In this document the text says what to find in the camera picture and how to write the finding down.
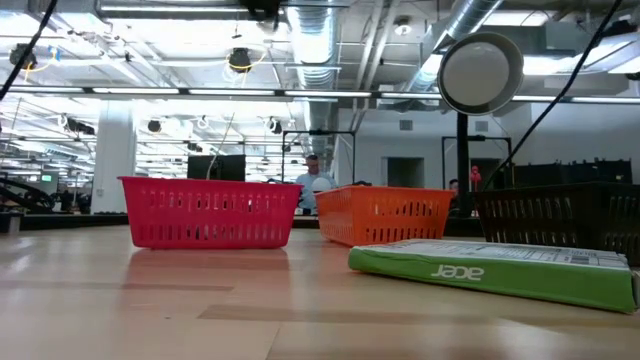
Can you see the black background robot arm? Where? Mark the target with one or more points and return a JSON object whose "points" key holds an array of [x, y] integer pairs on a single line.
{"points": [[30, 196]]}

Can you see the white round object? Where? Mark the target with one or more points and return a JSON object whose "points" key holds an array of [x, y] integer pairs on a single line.
{"points": [[321, 184]]}

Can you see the person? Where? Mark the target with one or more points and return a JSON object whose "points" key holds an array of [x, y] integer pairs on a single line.
{"points": [[454, 186], [306, 186]]}

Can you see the orange plastic basket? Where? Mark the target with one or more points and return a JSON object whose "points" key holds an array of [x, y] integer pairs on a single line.
{"points": [[380, 195]]}

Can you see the black background monitor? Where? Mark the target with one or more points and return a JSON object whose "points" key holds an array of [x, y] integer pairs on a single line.
{"points": [[220, 167]]}

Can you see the red plastic basket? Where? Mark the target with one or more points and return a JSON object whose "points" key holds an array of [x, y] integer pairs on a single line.
{"points": [[210, 235]]}

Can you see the long ceiling light bar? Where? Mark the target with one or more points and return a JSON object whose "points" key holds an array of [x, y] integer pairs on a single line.
{"points": [[230, 92]]}

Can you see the red background figure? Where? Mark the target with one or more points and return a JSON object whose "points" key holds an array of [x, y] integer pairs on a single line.
{"points": [[475, 174]]}

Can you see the black desk lamp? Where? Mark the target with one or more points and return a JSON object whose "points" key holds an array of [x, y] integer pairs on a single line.
{"points": [[480, 75]]}

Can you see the white and green acer box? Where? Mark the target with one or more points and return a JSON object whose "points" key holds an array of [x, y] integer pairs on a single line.
{"points": [[500, 275]]}

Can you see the white building column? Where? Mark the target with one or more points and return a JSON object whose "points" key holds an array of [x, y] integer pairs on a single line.
{"points": [[114, 160]]}

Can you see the black plastic basket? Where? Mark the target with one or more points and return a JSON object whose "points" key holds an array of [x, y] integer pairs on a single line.
{"points": [[560, 192]]}

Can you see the black stacked crates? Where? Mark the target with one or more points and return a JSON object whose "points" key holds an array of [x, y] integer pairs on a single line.
{"points": [[575, 175]]}

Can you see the silver ribbed air duct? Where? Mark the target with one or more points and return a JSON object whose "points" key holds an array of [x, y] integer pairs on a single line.
{"points": [[312, 45]]}

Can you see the black ceiling camera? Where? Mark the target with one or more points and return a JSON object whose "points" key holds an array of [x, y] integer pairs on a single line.
{"points": [[240, 60]]}

